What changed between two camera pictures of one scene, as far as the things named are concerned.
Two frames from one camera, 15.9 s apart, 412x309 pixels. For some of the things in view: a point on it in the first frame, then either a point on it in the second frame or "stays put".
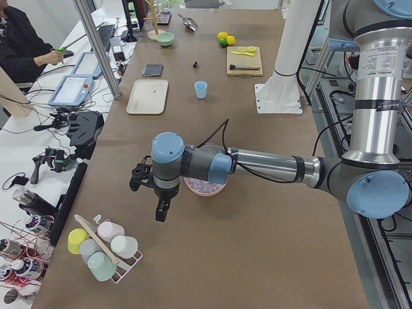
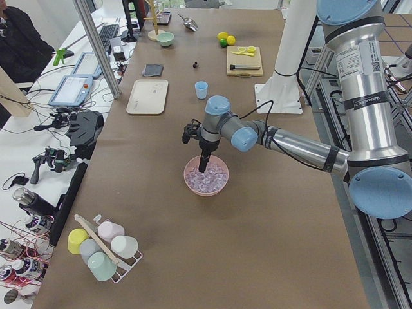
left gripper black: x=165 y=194 -> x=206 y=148
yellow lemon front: x=230 y=40 stays put
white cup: x=125 y=246 stays put
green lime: x=223 y=42 stays put
